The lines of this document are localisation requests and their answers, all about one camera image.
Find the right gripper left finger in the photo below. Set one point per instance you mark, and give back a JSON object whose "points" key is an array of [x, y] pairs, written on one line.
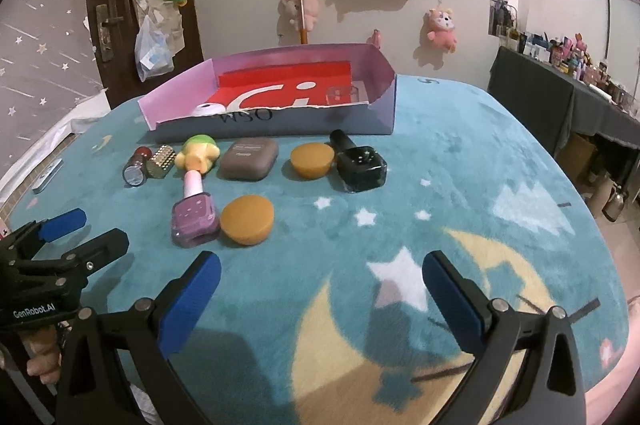
{"points": [[94, 388]]}

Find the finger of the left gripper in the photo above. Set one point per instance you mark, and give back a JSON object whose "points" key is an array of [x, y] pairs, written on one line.
{"points": [[95, 249], [62, 223]]}

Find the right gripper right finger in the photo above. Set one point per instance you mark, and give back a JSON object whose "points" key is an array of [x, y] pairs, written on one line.
{"points": [[548, 388]]}

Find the dark red lipstick tube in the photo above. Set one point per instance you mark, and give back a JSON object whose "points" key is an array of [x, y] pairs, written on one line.
{"points": [[134, 172]]}

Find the purple nail polish bottle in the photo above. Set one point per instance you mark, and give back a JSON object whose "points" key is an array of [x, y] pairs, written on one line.
{"points": [[194, 219]]}

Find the orange round sponge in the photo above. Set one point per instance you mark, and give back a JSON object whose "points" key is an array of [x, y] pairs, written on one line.
{"points": [[312, 160], [247, 220]]}

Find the black perfume bottle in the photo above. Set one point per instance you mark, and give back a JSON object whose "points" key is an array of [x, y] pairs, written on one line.
{"points": [[361, 168]]}

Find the person's left hand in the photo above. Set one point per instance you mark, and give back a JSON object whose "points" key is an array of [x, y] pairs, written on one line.
{"points": [[45, 355]]}

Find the white remote control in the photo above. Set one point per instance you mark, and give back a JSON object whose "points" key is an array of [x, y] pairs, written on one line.
{"points": [[47, 175]]}

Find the green yellow mushroom toy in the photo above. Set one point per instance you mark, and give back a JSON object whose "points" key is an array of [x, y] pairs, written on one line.
{"points": [[199, 153]]}

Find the white round device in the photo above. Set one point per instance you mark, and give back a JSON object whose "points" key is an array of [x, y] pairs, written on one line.
{"points": [[209, 109]]}

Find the brown earbuds case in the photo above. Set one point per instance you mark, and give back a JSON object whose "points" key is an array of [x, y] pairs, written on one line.
{"points": [[249, 159]]}

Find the white plastic bag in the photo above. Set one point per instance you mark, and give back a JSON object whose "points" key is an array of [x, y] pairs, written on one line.
{"points": [[152, 54]]}

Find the teal star moon blanket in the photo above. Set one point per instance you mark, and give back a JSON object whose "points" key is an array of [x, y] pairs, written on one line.
{"points": [[328, 320]]}

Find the dark cloth side table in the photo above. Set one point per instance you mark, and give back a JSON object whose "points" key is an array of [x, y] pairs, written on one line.
{"points": [[552, 106]]}

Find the clear glass jar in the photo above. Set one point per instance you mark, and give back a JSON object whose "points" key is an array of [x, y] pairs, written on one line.
{"points": [[342, 94]]}

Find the pink cardboard box tray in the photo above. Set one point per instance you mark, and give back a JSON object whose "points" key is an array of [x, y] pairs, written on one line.
{"points": [[278, 91]]}

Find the pink plush toy left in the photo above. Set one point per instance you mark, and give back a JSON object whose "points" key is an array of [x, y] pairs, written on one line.
{"points": [[312, 12]]}

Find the pink plush toy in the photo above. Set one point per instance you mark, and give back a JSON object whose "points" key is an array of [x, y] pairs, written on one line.
{"points": [[312, 12], [440, 30]]}

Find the pink plush toy right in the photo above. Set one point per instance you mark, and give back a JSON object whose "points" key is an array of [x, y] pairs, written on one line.
{"points": [[440, 30]]}

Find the door handle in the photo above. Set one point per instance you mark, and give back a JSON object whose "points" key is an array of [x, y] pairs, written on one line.
{"points": [[104, 23]]}

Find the orange handled mop stick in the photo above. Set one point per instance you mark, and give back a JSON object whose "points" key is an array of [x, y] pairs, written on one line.
{"points": [[302, 30]]}

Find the whiteboard with black frame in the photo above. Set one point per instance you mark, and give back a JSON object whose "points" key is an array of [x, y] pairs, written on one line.
{"points": [[623, 43]]}

